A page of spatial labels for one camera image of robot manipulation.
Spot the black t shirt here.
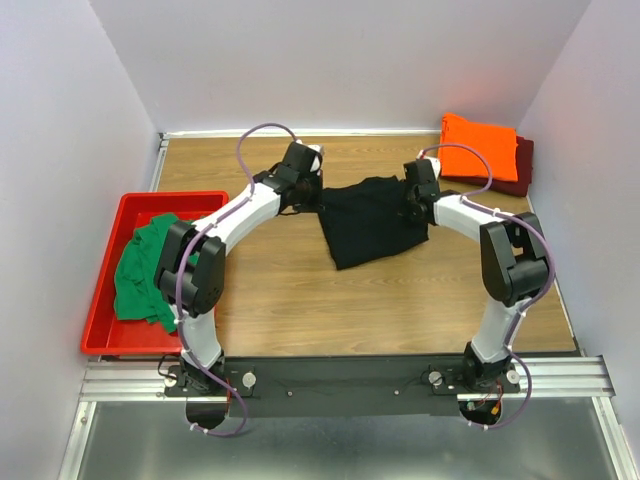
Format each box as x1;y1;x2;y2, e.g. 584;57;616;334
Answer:
318;176;428;271

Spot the orange folded t shirt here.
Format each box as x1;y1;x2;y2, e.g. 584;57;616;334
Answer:
438;113;518;182

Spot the dark red folded t shirt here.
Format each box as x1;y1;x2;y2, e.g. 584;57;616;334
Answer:
441;136;534;197

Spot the aluminium frame rail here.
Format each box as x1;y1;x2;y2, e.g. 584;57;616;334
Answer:
79;357;615;402

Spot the green crumpled t shirt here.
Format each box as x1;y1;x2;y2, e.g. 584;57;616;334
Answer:
113;213;179;334

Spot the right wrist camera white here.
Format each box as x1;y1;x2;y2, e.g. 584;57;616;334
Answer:
416;155;441;180

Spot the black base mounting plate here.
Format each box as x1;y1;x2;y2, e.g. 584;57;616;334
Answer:
161;354;523;429

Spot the red plastic tray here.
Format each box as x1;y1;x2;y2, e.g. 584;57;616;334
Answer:
80;191;229;356

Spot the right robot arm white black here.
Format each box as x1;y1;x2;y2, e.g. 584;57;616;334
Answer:
403;157;553;392

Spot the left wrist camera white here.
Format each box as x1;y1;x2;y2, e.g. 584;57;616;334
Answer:
309;144;324;174

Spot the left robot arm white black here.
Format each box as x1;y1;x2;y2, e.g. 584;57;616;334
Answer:
154;140;324;395

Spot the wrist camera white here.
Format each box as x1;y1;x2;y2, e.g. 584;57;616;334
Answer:
416;155;441;180
309;144;324;174

